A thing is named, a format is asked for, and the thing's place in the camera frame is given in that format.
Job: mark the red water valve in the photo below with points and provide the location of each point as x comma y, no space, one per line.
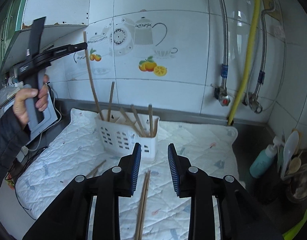
222,96

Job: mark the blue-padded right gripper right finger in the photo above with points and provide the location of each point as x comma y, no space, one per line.
175,168

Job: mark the green wall cabinet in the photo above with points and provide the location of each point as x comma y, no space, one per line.
11,18

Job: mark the white plastic utensil holder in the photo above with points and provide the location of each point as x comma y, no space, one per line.
119,137

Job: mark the wooden spoon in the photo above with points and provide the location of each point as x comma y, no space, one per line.
294,165

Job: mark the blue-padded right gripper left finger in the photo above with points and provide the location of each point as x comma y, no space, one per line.
133,168

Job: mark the white plastic rice spoon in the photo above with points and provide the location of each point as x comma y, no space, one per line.
289,149

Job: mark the green plastic dish rack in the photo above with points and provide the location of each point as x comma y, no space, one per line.
291,234

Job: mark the teal soap bottle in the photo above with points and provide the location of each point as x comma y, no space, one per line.
265,158

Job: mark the black utensil container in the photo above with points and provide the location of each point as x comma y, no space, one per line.
297,183

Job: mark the dark sleeved left forearm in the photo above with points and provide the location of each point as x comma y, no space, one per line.
13,136

